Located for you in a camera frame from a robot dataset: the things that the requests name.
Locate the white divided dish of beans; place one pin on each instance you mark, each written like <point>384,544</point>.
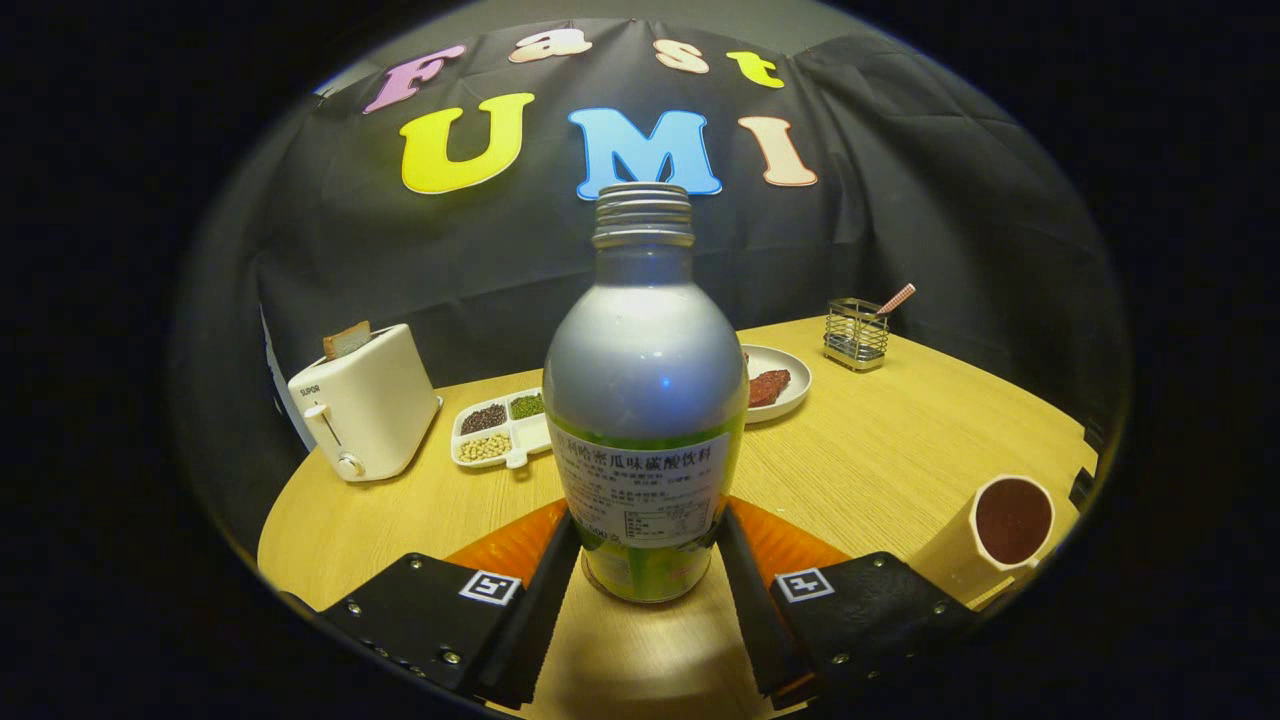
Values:
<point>495,430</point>

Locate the reddish brown sausage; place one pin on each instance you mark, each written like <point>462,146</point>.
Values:
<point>768,387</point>

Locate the white oval plate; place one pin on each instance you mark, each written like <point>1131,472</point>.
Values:
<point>798,385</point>

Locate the wooden table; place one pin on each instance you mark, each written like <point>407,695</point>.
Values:
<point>850,480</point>

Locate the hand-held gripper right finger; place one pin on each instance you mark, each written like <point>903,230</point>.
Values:
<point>750,610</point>

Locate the white toaster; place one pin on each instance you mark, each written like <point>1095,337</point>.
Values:
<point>370,410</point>

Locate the pink striped straw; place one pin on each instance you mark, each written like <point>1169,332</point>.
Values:
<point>896,299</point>

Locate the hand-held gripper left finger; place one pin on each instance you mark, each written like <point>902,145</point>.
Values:
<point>545,605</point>

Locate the toast slice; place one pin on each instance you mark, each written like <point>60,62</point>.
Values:
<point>346,341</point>

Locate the silver green juice bottle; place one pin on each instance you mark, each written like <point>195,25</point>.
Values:
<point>645,380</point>

